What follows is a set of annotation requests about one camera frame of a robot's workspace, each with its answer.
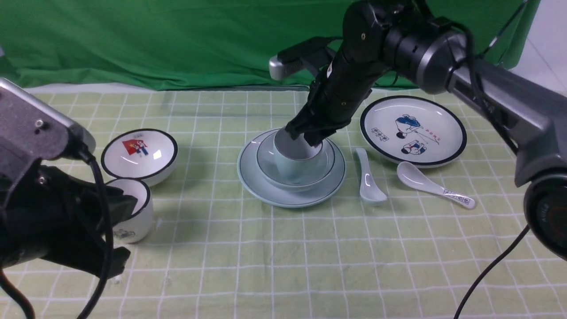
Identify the white plate with black rim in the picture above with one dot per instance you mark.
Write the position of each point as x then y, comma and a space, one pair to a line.
413, 129

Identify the pale blue bowl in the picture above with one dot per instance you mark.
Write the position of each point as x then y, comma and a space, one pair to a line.
265, 161

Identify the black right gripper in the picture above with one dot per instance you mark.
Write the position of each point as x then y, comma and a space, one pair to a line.
337, 93

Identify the green checked tablecloth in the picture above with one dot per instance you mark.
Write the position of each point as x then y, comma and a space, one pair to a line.
216, 252

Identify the pale blue plate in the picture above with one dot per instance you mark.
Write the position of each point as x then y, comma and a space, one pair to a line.
251, 178

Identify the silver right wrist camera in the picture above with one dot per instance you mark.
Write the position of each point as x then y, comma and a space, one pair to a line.
311, 54

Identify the pale blue cup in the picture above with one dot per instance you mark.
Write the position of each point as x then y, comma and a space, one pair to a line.
295, 158

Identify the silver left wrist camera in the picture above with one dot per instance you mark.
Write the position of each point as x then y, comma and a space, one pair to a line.
32, 132

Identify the white bowl with black rim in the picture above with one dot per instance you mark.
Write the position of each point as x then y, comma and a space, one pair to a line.
146, 154

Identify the white spoon with print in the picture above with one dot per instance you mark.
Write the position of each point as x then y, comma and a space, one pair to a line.
412, 177

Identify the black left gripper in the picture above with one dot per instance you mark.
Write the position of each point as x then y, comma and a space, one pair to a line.
55, 217

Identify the green backdrop cloth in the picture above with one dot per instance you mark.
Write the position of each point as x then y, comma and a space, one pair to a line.
158, 44

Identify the white cup with bicycle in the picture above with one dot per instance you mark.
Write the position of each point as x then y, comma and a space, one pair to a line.
137, 226

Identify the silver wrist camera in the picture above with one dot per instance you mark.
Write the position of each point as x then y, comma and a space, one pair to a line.
311, 54
32, 132

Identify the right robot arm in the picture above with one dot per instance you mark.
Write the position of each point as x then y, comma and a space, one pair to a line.
438, 55

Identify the pale blue spoon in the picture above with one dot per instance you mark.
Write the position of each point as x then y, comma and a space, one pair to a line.
370, 193

